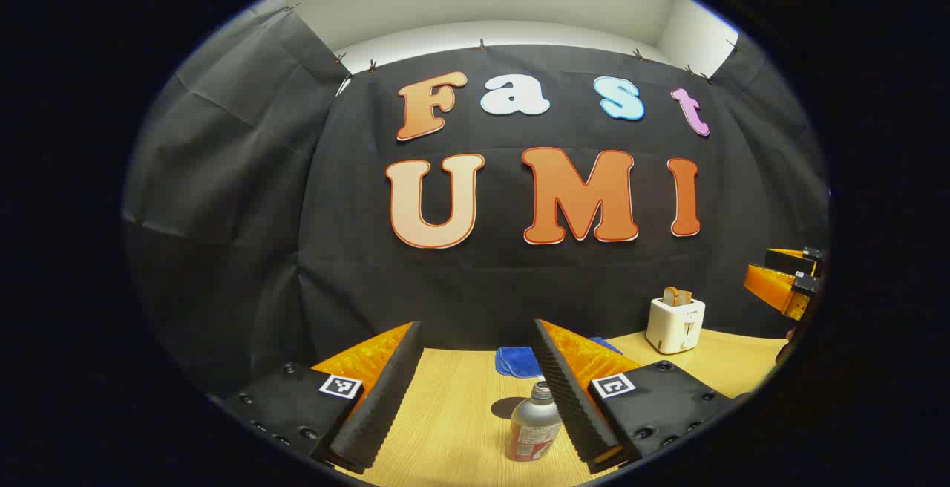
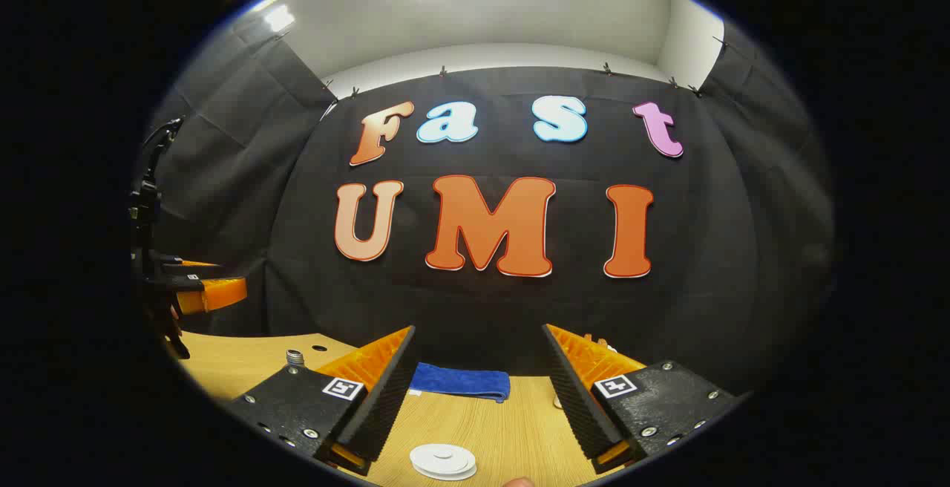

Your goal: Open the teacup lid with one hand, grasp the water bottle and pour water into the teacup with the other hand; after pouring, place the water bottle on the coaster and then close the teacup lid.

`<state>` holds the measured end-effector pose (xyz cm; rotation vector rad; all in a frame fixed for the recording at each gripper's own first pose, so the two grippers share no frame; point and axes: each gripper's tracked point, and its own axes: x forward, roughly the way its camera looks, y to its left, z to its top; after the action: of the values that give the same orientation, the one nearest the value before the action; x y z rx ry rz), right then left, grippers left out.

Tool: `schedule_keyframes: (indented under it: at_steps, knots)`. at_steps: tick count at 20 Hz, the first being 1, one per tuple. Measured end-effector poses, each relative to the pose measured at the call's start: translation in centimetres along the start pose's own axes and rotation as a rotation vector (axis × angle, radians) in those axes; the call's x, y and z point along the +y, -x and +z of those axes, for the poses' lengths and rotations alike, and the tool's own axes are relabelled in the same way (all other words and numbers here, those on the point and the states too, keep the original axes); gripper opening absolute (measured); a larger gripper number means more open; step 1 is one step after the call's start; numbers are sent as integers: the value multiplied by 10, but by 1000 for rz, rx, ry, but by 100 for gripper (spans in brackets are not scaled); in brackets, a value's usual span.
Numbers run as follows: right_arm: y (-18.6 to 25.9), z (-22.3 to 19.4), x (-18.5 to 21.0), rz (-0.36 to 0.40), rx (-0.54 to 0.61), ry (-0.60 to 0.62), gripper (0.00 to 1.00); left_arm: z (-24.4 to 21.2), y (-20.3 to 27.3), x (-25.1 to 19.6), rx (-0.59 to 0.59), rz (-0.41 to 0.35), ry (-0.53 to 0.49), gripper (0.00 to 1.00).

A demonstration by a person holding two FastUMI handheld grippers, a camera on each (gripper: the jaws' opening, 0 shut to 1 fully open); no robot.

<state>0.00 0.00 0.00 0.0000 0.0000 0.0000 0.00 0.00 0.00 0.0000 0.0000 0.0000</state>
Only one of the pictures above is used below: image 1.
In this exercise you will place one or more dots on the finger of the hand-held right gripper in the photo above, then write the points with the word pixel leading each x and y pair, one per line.
pixel 790 258
pixel 775 288

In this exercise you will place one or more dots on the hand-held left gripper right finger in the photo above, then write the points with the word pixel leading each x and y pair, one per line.
pixel 568 398

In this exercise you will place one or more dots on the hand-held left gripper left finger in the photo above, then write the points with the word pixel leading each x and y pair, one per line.
pixel 378 405

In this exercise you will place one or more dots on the silver water bottle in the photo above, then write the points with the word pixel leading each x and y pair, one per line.
pixel 533 424

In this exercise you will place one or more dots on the dark round coaster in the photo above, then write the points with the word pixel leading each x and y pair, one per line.
pixel 506 407

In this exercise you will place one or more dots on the blue towel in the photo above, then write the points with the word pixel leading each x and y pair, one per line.
pixel 519 361

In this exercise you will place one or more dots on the toasted bread slice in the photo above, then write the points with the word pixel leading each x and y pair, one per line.
pixel 685 298
pixel 670 296

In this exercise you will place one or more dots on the white toaster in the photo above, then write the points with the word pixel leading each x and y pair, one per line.
pixel 672 327

